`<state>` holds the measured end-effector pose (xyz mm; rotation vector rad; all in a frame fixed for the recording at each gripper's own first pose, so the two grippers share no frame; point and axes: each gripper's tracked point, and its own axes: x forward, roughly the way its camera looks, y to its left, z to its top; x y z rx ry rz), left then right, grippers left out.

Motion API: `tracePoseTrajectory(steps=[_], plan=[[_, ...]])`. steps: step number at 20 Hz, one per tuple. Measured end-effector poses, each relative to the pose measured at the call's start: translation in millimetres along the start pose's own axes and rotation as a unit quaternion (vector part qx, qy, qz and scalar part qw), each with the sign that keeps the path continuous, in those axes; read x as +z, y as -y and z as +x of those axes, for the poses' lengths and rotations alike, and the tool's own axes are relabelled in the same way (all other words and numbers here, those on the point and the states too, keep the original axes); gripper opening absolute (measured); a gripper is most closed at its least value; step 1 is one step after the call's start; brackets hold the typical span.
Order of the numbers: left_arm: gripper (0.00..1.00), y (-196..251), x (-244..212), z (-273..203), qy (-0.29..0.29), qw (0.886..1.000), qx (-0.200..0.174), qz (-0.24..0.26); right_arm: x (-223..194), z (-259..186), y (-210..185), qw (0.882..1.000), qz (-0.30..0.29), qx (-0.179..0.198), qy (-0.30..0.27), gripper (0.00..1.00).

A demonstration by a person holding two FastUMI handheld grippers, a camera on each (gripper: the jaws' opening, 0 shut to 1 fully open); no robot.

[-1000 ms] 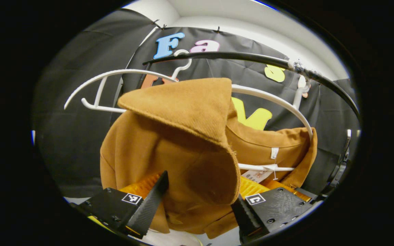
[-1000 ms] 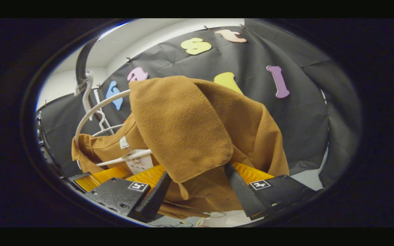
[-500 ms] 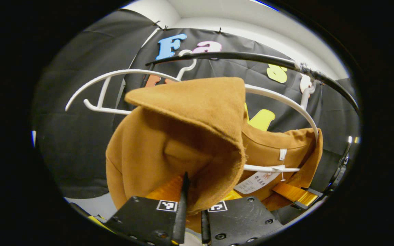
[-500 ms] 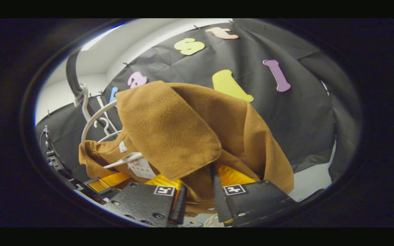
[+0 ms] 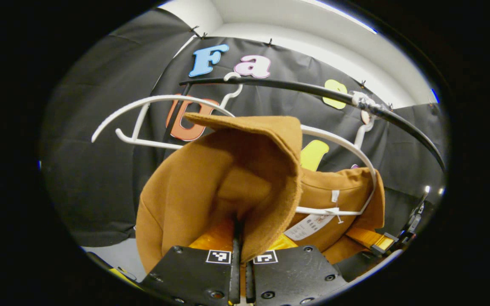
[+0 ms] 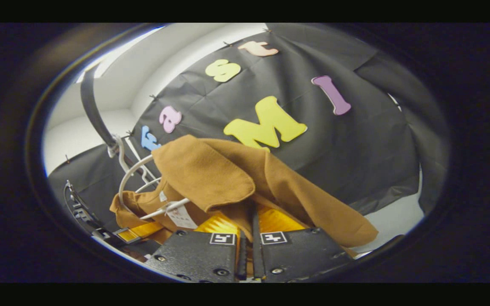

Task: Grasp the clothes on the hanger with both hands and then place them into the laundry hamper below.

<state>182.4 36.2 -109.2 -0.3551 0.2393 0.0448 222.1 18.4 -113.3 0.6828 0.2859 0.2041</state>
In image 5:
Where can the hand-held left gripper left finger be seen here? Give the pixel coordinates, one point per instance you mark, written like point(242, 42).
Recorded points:
point(194, 276)

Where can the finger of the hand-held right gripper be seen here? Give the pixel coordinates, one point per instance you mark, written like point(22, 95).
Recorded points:
point(372, 242)

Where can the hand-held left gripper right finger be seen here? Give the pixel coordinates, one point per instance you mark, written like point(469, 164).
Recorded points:
point(292, 276)

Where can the brown collared shirt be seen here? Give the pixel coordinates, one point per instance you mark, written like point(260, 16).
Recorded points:
point(185, 191)

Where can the white plastic clothes hanger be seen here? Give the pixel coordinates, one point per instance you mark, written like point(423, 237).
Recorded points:
point(143, 102)
point(366, 157)

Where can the black clothes rack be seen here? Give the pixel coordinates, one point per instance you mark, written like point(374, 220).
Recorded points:
point(296, 87)

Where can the black backdrop cloth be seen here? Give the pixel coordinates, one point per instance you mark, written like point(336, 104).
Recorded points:
point(100, 170)

